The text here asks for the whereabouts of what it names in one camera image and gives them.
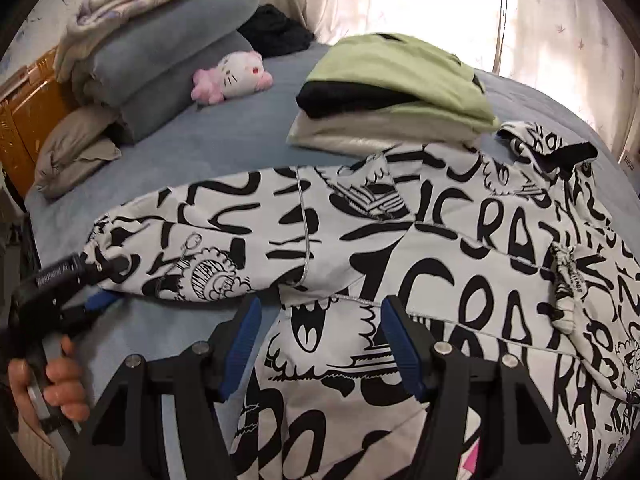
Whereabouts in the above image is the white black graffiti print jacket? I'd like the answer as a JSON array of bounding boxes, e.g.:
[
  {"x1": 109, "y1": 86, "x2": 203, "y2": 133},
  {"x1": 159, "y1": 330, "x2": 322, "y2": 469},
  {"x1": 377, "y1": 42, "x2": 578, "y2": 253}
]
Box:
[{"x1": 82, "y1": 122, "x2": 639, "y2": 479}]

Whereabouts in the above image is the bare left hand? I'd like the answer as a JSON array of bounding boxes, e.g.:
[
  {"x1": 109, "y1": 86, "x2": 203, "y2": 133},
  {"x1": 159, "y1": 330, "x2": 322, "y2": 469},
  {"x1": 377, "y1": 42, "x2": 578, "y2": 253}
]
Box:
[{"x1": 9, "y1": 336, "x2": 90, "y2": 436}]

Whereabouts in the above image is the grey beige pillow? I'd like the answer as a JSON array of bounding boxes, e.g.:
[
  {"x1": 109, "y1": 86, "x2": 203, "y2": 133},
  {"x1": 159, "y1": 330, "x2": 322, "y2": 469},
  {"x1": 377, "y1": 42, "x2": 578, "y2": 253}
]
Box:
[{"x1": 35, "y1": 104, "x2": 122, "y2": 200}]

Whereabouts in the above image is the orange wooden headboard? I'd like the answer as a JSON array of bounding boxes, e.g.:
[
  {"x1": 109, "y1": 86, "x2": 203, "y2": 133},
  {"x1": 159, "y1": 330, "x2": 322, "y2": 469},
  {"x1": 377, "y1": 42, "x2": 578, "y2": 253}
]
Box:
[{"x1": 0, "y1": 48, "x2": 79, "y2": 197}]

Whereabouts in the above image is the blue grey bed sheet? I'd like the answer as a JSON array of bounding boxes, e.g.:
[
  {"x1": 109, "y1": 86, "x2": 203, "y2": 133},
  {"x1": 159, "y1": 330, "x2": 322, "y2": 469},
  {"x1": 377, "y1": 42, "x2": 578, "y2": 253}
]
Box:
[{"x1": 22, "y1": 41, "x2": 640, "y2": 480}]

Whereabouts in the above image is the pink white plush cat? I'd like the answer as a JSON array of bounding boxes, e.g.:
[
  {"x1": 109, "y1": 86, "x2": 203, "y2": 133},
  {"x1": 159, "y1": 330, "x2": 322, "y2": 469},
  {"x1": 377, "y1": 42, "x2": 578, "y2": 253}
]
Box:
[{"x1": 191, "y1": 51, "x2": 273, "y2": 105}]

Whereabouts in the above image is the cream white folded garment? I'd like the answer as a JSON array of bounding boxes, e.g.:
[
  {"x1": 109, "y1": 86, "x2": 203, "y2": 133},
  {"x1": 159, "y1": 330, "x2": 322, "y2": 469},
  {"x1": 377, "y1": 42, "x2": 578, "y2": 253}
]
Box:
[{"x1": 286, "y1": 104, "x2": 498, "y2": 155}]

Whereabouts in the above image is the black garment by curtain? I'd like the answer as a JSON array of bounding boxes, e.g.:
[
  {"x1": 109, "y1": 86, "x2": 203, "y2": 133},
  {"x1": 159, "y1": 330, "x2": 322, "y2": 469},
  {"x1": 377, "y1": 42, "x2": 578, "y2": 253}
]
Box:
[{"x1": 238, "y1": 3, "x2": 314, "y2": 58}]

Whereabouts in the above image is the light green folded garment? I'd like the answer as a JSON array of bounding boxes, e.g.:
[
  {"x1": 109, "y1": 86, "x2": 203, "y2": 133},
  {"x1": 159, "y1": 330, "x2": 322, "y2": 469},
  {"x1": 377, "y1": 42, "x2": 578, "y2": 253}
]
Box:
[{"x1": 296, "y1": 34, "x2": 499, "y2": 132}]

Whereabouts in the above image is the white floral curtain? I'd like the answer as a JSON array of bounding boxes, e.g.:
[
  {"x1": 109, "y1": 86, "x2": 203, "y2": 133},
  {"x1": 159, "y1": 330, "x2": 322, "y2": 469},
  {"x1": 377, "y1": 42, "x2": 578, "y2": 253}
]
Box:
[{"x1": 266, "y1": 0, "x2": 639, "y2": 155}]

